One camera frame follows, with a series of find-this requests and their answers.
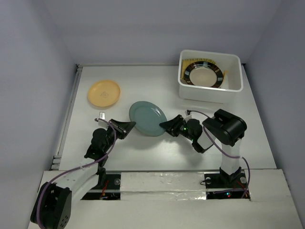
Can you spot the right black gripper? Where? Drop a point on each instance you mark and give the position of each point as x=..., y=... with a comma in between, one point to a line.
x=172, y=125

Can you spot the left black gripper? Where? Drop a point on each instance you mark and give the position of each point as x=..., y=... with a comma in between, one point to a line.
x=122, y=128

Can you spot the teal round plate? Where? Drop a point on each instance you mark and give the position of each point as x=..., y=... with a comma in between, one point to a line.
x=147, y=117

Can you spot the yellow woven bamboo tray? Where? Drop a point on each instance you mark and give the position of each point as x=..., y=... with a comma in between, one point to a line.
x=187, y=62

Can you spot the dark round patterned plate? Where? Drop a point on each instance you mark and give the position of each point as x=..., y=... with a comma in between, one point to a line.
x=204, y=74

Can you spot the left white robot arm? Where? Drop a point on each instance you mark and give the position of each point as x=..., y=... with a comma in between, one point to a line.
x=52, y=209

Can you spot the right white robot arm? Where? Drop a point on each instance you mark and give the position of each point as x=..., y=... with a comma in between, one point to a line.
x=223, y=130

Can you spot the white plastic bin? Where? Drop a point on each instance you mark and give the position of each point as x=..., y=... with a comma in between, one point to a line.
x=230, y=87

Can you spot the yellow round plate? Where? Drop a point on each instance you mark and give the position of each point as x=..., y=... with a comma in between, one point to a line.
x=104, y=93

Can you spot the silver foil taped panel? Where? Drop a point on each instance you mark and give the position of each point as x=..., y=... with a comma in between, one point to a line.
x=162, y=186

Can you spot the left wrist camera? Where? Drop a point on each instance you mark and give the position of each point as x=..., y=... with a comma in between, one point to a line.
x=100, y=118

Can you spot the aluminium frame rail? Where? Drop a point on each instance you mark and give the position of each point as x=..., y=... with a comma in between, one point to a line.
x=65, y=126

